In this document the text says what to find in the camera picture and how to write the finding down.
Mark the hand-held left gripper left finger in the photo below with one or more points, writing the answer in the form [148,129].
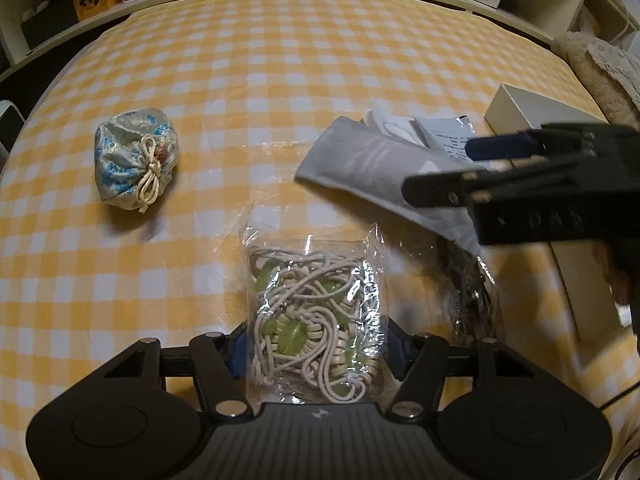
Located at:
[239,355]

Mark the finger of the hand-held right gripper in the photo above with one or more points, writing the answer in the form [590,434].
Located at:
[435,187]
[495,146]

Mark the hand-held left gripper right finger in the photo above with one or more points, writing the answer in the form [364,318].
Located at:
[398,355]

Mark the white cardboard box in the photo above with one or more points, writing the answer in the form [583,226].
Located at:
[515,110]

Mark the white printed packet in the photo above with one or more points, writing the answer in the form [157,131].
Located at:
[442,135]

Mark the light grey cloth pouch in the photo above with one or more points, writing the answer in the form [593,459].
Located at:
[360,160]

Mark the clear bag with dark item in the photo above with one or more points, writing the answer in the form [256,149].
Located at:
[470,290]

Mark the person's right hand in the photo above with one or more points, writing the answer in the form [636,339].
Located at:
[622,280]

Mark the white crumpled plastic bag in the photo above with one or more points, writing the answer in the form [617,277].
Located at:
[395,122]

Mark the beige fluffy blanket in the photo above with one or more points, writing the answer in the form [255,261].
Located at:
[600,65]

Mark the yellow checked bed sheet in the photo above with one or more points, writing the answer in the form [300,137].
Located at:
[250,60]

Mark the white device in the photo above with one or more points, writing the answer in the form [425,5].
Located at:
[7,125]

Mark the dark box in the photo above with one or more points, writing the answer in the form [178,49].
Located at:
[45,27]

